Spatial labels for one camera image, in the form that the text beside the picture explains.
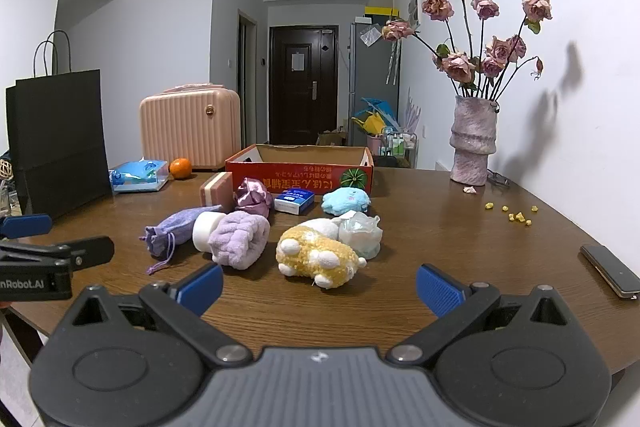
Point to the pink textured vase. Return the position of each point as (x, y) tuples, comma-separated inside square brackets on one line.
[(472, 137)]

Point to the white plastic bag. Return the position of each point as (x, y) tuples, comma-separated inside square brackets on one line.
[(360, 234)]

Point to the black eyeglasses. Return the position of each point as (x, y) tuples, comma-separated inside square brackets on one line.
[(499, 179)]

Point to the dried pink roses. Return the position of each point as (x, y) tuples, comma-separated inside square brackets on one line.
[(457, 64)]

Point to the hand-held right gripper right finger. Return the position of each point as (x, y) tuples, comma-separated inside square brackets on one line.
[(440, 289)]

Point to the purple fluffy towel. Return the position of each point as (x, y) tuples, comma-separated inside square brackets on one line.
[(237, 239)]

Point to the small blue white box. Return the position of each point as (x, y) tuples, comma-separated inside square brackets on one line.
[(294, 202)]

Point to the brown cardboard floor box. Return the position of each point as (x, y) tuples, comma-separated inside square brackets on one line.
[(331, 138)]

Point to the dark framed side door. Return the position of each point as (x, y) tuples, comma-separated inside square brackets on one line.
[(246, 82)]

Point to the black duffel bag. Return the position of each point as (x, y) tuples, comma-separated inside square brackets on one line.
[(395, 162)]

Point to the pink ribbed suitcase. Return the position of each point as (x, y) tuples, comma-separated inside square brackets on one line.
[(190, 127)]

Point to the purple satin scrunchie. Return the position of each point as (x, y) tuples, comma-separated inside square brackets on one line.
[(252, 199)]

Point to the hanging white umbrella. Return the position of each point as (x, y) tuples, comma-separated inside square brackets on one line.
[(392, 62)]

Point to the scattered yellow crumbs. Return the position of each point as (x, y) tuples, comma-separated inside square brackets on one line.
[(515, 216)]

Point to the dark brown entrance door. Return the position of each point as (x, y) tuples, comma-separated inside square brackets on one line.
[(302, 107)]

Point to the purple wall decoration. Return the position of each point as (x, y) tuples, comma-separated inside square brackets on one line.
[(414, 112)]

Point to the clear plastic document pouch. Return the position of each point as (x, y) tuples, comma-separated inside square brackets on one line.
[(370, 36)]

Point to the fallen pink petal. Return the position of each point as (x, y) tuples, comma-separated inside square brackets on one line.
[(470, 190)]

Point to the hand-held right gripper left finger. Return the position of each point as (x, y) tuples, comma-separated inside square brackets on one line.
[(202, 289)]

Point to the woven rattan ball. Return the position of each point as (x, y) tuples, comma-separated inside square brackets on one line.
[(5, 168)]

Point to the cart with bottles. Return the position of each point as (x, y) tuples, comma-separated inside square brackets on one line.
[(397, 147)]

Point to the wall poster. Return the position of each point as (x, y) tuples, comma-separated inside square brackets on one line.
[(414, 9)]

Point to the pink layered sponge block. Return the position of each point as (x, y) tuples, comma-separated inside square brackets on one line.
[(215, 192)]

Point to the yellow black box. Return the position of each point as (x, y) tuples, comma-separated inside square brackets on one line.
[(381, 12)]

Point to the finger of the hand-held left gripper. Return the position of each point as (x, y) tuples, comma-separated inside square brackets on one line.
[(27, 225), (85, 249)]

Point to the light blue plush toy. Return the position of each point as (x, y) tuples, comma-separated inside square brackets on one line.
[(345, 201)]

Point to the yellow white plush toy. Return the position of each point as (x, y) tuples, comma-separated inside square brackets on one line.
[(315, 257)]

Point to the orange tangerine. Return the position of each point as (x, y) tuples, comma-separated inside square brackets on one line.
[(180, 168)]

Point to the grey refrigerator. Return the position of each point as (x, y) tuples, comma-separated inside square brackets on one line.
[(372, 77)]

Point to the black paper bag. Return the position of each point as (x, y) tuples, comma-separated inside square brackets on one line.
[(55, 132)]

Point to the blue yellow folded items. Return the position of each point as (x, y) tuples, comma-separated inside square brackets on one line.
[(372, 119)]

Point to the white makeup sponge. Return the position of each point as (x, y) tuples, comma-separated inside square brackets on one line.
[(205, 232)]

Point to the red cardboard box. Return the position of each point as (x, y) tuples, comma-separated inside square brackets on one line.
[(300, 170)]

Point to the black smartphone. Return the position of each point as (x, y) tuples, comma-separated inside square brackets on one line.
[(612, 269)]

